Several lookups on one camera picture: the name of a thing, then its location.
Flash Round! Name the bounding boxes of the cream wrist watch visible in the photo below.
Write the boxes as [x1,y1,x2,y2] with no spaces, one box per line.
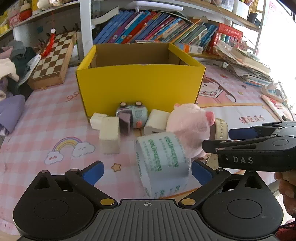
[209,118,228,140]

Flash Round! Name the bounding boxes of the pink plush pig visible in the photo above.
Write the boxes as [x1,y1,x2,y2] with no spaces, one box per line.
[166,103,215,159]

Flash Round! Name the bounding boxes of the clear packing tape roll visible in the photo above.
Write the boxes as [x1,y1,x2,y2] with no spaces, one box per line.
[135,132,191,199]

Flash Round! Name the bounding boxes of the cream foam block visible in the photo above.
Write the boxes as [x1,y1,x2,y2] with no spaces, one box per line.
[99,116,120,155]

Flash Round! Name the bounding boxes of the white power adapter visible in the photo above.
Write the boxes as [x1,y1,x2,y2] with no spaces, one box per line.
[144,109,170,136]

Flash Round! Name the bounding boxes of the white charger cube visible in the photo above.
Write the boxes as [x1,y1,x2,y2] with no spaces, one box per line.
[90,113,108,131]

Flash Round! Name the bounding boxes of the grey toy car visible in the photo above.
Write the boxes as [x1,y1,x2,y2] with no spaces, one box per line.
[115,101,149,136]

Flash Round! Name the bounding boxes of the person's right hand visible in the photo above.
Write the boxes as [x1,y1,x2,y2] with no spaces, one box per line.
[274,170,296,217]

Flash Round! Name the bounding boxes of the stack of papers and books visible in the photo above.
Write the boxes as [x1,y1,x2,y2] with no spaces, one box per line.
[215,40,273,86]

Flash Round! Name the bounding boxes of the yellow cardboard box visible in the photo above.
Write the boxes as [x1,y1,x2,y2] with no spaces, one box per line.
[76,43,206,118]

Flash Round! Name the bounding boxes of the red dictionary box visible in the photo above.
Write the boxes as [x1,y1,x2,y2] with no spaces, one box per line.
[206,21,243,54]

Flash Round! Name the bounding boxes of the wooden chess board box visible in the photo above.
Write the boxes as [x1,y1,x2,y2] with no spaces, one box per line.
[28,32,77,90]

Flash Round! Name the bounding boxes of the white pen holder box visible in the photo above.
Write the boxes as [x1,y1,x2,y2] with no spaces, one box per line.
[232,0,249,20]

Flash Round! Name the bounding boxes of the red tassel ornament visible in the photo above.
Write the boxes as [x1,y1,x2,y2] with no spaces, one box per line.
[41,28,56,58]

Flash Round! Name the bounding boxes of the pile of clothes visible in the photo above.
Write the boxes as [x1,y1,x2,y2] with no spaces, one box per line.
[1,40,41,137]

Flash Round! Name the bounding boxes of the row of leaning books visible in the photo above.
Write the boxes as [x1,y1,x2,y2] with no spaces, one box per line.
[93,10,218,48]

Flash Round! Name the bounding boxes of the white shelf post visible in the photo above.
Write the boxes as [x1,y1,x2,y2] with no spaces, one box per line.
[80,0,93,57]

